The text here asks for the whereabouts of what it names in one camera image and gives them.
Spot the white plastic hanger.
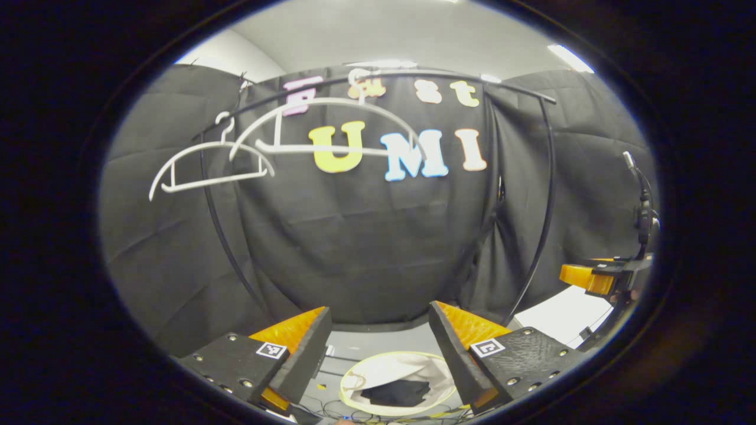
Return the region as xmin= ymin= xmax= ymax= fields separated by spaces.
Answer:
xmin=229 ymin=68 xmax=427 ymax=163
xmin=149 ymin=111 xmax=276 ymax=201

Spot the black jacket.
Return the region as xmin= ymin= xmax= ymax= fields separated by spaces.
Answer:
xmin=360 ymin=379 xmax=432 ymax=408

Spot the white flat board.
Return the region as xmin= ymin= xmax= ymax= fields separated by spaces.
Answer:
xmin=514 ymin=285 xmax=615 ymax=350

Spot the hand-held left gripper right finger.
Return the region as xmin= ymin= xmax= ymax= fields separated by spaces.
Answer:
xmin=429 ymin=300 xmax=591 ymax=414

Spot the black clothes rack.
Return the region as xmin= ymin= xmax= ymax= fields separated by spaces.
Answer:
xmin=198 ymin=68 xmax=559 ymax=328

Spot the black floor cable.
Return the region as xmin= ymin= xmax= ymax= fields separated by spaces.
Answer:
xmin=301 ymin=395 xmax=473 ymax=424

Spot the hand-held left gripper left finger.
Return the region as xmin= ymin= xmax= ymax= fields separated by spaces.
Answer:
xmin=177 ymin=306 xmax=333 ymax=414

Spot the white mesh laundry hamper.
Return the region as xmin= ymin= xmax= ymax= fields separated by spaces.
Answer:
xmin=339 ymin=351 xmax=458 ymax=417

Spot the black backdrop cloth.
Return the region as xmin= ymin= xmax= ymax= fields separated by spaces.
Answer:
xmin=97 ymin=62 xmax=659 ymax=361

